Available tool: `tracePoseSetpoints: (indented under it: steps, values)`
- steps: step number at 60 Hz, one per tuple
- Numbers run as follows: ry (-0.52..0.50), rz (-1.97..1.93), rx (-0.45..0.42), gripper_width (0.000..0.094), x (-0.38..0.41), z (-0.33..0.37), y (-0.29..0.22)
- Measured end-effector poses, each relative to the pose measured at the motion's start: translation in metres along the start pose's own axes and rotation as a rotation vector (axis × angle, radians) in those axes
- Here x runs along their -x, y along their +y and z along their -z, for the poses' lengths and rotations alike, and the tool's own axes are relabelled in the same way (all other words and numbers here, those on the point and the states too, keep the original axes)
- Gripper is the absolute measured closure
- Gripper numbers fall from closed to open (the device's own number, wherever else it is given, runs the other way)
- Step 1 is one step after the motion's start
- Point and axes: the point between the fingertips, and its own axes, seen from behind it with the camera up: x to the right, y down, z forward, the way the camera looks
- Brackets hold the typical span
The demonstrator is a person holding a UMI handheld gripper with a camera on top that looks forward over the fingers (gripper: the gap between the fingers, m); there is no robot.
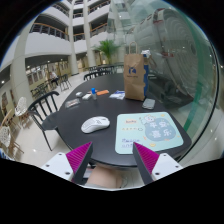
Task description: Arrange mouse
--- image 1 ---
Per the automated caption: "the white lattice chair lower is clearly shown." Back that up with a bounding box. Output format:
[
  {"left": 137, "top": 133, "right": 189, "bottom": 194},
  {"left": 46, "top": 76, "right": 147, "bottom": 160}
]
[{"left": 0, "top": 126, "right": 21, "bottom": 157}]

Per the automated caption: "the small white box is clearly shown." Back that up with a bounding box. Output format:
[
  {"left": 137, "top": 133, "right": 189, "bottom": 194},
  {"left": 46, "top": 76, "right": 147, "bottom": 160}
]
[{"left": 82, "top": 93, "right": 92, "bottom": 100}]

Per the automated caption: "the orange flat card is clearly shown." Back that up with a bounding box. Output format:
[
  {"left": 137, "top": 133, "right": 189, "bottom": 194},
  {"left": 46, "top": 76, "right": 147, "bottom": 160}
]
[{"left": 97, "top": 90, "right": 109, "bottom": 96}]

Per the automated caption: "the light green mouse pad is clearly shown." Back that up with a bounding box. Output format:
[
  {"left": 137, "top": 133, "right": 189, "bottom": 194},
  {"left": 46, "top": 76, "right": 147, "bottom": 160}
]
[{"left": 115, "top": 112, "right": 184, "bottom": 155}]

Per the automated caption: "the seated person in background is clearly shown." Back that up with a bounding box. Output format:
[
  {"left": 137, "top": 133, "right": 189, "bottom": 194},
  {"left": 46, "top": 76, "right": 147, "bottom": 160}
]
[{"left": 49, "top": 72, "right": 59, "bottom": 84}]

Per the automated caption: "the black wooden chair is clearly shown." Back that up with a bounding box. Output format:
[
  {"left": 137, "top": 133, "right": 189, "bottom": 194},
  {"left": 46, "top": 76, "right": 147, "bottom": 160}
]
[{"left": 27, "top": 90, "right": 63, "bottom": 152}]

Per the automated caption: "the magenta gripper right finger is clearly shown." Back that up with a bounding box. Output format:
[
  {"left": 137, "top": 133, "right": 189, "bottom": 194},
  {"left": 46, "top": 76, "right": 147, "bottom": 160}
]
[{"left": 133, "top": 142, "right": 159, "bottom": 185}]

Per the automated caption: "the white blue tissue packet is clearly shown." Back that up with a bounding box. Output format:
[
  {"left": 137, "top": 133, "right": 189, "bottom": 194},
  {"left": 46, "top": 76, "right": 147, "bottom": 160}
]
[{"left": 110, "top": 90, "right": 125, "bottom": 100}]

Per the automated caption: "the blue capped small bottle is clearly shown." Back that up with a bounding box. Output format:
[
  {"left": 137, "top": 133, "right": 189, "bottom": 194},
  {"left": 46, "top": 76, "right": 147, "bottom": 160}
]
[{"left": 91, "top": 88, "right": 97, "bottom": 100}]

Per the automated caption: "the green potted palm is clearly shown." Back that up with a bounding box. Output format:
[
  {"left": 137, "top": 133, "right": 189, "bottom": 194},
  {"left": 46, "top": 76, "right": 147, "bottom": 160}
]
[{"left": 93, "top": 40, "right": 119, "bottom": 63}]

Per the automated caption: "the black chair behind table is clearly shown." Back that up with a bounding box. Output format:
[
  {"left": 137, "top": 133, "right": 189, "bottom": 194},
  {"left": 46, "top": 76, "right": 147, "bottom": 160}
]
[{"left": 83, "top": 64, "right": 123, "bottom": 81}]

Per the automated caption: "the white computer mouse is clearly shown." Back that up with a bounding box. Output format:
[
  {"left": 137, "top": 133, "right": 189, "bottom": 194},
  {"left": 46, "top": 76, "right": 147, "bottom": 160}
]
[{"left": 81, "top": 116, "right": 110, "bottom": 134}]

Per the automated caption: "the white lattice chair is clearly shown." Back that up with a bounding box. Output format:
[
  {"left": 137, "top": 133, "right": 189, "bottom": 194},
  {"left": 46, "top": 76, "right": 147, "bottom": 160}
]
[
  {"left": 15, "top": 97, "right": 28, "bottom": 125},
  {"left": 0, "top": 126, "right": 21, "bottom": 157}
]

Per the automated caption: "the small white eraser block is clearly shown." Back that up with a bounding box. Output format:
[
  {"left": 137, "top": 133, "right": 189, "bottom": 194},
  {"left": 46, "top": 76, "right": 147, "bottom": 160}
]
[{"left": 76, "top": 92, "right": 83, "bottom": 98}]

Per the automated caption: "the brown paper bag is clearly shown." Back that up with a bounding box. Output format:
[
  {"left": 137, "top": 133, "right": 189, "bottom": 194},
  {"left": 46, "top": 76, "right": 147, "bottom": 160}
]
[{"left": 123, "top": 41, "right": 145, "bottom": 101}]

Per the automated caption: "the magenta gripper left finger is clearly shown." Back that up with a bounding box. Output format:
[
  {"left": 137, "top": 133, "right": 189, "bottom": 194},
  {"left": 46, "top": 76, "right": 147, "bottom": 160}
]
[{"left": 66, "top": 142, "right": 93, "bottom": 184}]

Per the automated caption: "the clear plastic packet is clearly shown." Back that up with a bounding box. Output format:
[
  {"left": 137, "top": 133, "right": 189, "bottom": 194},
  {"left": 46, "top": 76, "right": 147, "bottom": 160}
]
[{"left": 65, "top": 98, "right": 80, "bottom": 109}]

